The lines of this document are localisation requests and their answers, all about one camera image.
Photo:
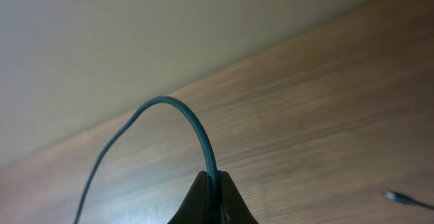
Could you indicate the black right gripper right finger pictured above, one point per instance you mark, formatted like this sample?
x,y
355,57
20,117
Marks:
x,y
232,208

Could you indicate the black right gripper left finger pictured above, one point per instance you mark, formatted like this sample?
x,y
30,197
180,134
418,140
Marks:
x,y
194,209

